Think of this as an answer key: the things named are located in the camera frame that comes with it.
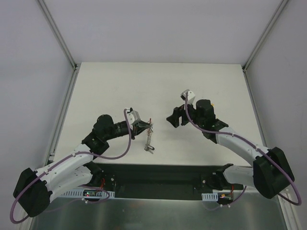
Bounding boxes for red handled metal keyring holder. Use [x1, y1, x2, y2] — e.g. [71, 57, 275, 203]
[144, 118, 155, 154]

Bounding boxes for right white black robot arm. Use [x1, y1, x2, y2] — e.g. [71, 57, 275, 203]
[167, 99, 295, 199]

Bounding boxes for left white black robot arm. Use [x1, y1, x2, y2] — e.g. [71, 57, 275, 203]
[10, 109, 152, 224]

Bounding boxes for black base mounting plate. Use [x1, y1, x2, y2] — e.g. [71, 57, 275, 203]
[88, 161, 250, 199]

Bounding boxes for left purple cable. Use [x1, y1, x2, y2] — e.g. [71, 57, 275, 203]
[10, 108, 134, 224]

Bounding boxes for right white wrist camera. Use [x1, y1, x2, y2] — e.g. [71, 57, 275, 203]
[180, 89, 196, 105]

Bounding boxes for right white cable duct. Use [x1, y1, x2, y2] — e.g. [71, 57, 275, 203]
[201, 192, 219, 202]

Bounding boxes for white cable duct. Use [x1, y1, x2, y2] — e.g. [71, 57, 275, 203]
[59, 188, 115, 199]
[201, 192, 219, 202]

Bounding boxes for left white cable duct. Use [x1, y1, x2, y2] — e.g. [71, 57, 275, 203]
[59, 188, 115, 199]

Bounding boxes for right aluminium frame post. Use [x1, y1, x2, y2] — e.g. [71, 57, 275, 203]
[242, 0, 290, 73]

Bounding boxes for aluminium frame post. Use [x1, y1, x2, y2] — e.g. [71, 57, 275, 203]
[36, 0, 78, 70]
[242, 0, 290, 73]

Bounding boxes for left aluminium frame post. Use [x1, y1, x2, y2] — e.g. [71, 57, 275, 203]
[36, 0, 78, 70]

